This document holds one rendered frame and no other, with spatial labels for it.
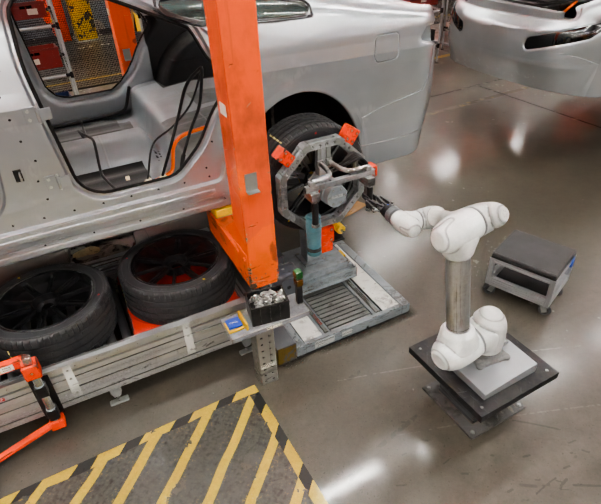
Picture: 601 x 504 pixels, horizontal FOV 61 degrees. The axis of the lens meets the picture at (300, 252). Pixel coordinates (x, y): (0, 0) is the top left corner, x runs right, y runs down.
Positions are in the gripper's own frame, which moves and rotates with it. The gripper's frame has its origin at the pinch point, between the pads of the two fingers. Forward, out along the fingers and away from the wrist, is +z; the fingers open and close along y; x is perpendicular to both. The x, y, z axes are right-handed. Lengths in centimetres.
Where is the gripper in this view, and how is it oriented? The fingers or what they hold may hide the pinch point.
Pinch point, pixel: (369, 196)
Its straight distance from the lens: 284.8
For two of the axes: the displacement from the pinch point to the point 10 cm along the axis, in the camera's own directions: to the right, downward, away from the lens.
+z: -4.6, -5.0, 7.4
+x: -0.4, -8.1, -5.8
